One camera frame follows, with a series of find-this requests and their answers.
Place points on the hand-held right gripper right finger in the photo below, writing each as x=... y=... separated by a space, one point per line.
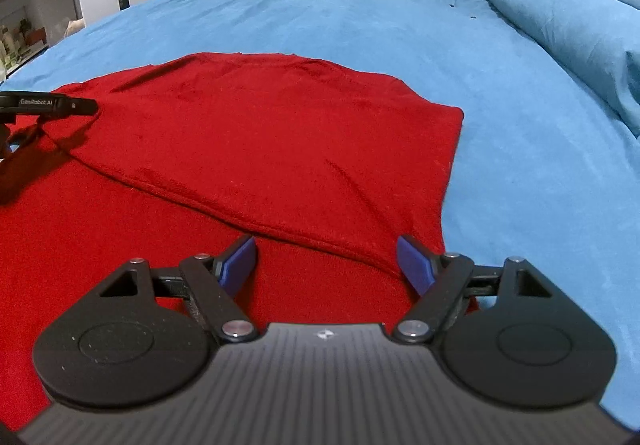
x=415 y=266

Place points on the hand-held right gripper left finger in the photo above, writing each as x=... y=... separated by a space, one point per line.
x=239 y=265

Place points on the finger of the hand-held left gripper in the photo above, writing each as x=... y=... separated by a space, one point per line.
x=4 y=140
x=45 y=103

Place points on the red knit garment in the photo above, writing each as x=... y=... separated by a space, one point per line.
x=260 y=140

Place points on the white bag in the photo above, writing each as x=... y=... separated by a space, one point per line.
x=75 y=26

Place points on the bed with blue sheet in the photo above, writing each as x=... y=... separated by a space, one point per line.
x=510 y=135

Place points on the rolled blue duvet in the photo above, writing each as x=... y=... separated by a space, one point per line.
x=565 y=25

